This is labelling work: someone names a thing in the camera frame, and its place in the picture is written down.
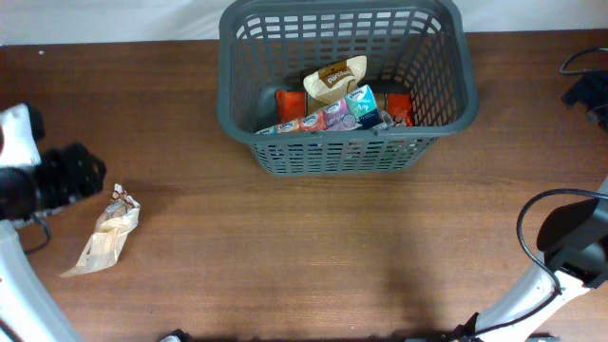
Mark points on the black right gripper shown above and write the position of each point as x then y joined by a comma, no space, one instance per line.
588,90

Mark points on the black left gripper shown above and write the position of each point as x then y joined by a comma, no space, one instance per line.
73,167

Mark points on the beige snack wrapper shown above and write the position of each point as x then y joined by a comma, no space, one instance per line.
103,249

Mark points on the Kleenex tissue multipack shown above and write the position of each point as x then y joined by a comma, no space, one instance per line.
358,110

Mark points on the red biscuit packet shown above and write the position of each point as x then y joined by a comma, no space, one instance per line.
297,104

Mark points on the beige snack bag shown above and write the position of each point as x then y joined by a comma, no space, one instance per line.
332,83

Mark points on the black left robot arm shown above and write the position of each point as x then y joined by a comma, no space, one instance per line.
33,187

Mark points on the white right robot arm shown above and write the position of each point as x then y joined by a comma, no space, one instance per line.
572,260

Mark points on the grey plastic basket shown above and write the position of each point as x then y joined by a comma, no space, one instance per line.
415,47

